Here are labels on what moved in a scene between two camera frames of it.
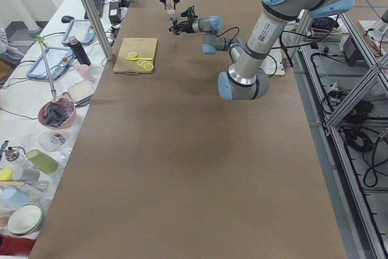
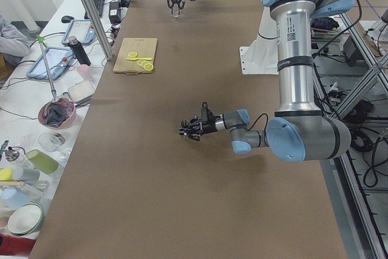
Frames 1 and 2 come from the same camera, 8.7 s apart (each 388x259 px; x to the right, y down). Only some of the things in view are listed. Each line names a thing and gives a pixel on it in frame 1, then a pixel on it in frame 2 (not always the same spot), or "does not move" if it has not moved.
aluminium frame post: x=88 y=2 does not move
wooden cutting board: x=144 y=48 does not move
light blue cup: x=12 y=198 does not move
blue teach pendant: x=58 y=59 does not move
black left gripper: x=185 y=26 to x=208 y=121
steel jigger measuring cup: x=174 y=19 to x=185 y=124
